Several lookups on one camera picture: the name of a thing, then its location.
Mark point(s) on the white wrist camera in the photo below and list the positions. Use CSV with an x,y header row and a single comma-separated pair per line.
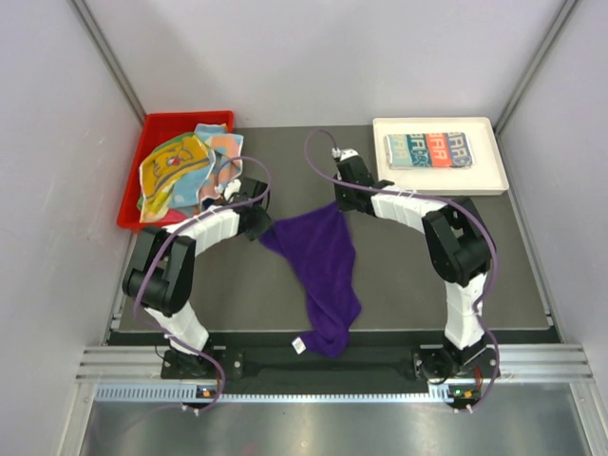
x,y
232,188
339,154

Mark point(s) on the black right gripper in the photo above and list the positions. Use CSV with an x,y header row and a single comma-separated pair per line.
x,y
342,204

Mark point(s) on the white plastic tray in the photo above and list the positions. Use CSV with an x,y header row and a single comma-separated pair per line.
x,y
484,178

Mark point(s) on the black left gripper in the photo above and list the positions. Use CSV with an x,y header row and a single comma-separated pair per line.
x,y
264,224

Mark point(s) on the pastel patchwork towel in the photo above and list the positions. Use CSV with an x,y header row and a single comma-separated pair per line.
x,y
221,166

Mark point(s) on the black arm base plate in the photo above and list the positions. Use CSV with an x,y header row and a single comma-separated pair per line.
x,y
276,366

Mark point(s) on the red plastic bin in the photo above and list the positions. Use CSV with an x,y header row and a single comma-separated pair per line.
x,y
159,128

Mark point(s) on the purple towel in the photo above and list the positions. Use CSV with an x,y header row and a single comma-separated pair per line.
x,y
318,247

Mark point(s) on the rabbit print striped towel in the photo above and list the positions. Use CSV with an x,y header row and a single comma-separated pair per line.
x,y
407,151

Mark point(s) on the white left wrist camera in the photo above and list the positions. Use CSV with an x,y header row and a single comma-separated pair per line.
x,y
232,188

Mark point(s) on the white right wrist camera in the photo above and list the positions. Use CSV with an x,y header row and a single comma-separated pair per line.
x,y
339,154

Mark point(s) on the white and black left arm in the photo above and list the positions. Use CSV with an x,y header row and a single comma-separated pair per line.
x,y
160,273

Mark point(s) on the yellow cartoon print towel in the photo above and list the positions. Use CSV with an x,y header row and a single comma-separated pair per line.
x,y
173,174

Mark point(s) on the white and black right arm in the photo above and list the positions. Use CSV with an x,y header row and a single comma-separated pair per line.
x,y
460,251

